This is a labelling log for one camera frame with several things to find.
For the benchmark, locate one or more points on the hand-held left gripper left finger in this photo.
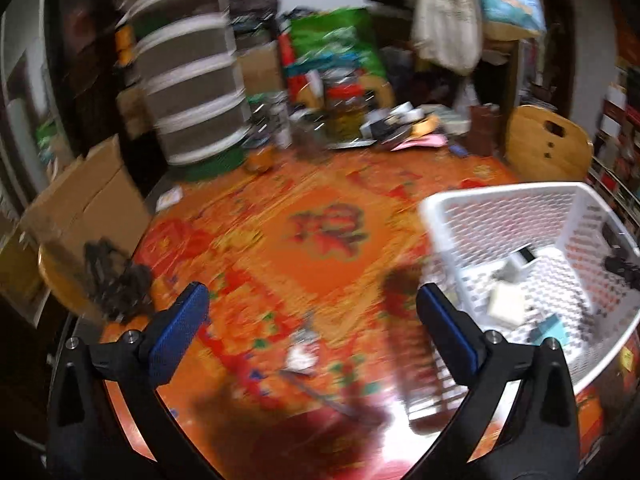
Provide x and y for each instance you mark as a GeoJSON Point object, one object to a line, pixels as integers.
{"type": "Point", "coordinates": [175, 335]}

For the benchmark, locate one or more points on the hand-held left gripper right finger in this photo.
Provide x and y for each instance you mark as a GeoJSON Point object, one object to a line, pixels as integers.
{"type": "Point", "coordinates": [447, 335]}

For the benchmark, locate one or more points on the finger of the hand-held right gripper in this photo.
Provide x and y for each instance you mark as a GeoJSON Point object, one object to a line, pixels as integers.
{"type": "Point", "coordinates": [622, 266]}

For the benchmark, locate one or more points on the white perforated plastic basket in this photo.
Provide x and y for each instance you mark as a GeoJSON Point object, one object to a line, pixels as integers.
{"type": "Point", "coordinates": [575, 240]}

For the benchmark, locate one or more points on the small white charger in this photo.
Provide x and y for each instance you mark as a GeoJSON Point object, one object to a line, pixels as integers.
{"type": "Point", "coordinates": [506, 304]}

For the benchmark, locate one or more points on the white charger with black face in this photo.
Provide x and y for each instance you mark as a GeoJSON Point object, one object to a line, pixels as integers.
{"type": "Point", "coordinates": [512, 265]}

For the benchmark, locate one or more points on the light blue charger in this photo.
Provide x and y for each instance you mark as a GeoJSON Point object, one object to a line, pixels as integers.
{"type": "Point", "coordinates": [550, 330]}

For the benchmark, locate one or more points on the black folding phone stand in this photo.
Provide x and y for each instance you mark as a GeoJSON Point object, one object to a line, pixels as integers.
{"type": "Point", "coordinates": [120, 285]}

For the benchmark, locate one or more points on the white cube shelf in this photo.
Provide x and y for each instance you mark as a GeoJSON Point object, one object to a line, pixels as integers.
{"type": "Point", "coordinates": [620, 160]}

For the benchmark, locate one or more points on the red printed tablecloth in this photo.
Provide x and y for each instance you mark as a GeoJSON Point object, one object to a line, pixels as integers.
{"type": "Point", "coordinates": [280, 270]}

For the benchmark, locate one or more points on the silver pen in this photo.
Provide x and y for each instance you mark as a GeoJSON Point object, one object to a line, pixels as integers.
{"type": "Point", "coordinates": [340, 405]}

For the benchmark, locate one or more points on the small white card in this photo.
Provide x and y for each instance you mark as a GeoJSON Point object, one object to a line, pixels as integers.
{"type": "Point", "coordinates": [169, 198]}

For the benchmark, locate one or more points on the wooden chair with cutout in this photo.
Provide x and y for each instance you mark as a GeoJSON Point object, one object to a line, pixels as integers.
{"type": "Point", "coordinates": [540, 155]}

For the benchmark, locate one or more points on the open cardboard box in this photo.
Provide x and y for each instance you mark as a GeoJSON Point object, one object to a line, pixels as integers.
{"type": "Point", "coordinates": [85, 210]}

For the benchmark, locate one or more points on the green plastic basket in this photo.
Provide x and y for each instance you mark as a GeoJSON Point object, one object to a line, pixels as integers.
{"type": "Point", "coordinates": [215, 165]}

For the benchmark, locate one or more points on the orange honey jar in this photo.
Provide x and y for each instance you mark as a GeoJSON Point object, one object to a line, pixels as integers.
{"type": "Point", "coordinates": [259, 160]}

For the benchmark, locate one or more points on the brown leather holder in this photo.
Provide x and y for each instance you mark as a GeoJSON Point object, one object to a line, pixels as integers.
{"type": "Point", "coordinates": [484, 130]}

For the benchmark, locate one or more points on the pickle jar with red lid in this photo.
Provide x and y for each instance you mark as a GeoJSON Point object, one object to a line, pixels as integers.
{"type": "Point", "coordinates": [346, 112]}

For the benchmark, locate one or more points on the tiered mesh drying net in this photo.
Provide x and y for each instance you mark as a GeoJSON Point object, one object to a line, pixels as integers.
{"type": "Point", "coordinates": [190, 85]}

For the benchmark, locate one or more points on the brown cardboard box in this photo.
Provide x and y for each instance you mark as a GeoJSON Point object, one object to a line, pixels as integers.
{"type": "Point", "coordinates": [260, 70]}

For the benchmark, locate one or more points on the beige canvas tote bag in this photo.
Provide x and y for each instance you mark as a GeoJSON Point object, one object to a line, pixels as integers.
{"type": "Point", "coordinates": [445, 20]}

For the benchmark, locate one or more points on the green shopping bag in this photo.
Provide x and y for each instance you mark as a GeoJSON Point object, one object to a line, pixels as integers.
{"type": "Point", "coordinates": [335, 42]}

